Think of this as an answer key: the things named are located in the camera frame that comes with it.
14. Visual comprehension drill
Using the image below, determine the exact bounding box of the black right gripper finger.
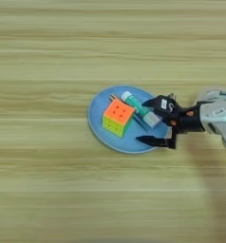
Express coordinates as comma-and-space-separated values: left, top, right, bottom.
135, 128, 179, 150
141, 95, 163, 110

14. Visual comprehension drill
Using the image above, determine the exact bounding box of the orange yellow puzzle cube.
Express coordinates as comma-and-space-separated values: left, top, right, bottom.
102, 98, 136, 139

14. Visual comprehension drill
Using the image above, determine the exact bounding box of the blue round plate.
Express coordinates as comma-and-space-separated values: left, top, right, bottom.
86, 84, 171, 155

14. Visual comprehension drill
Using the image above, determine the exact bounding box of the black gold pen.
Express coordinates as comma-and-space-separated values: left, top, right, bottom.
108, 93, 151, 134

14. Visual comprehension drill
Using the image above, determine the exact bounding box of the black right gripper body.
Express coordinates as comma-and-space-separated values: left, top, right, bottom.
162, 104, 207, 135

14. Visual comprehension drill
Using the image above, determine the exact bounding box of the white green glue stick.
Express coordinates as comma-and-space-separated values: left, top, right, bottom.
121, 90, 162, 129

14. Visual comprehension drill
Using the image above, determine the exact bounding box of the black box with white label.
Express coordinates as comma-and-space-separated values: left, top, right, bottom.
155, 93, 182, 123

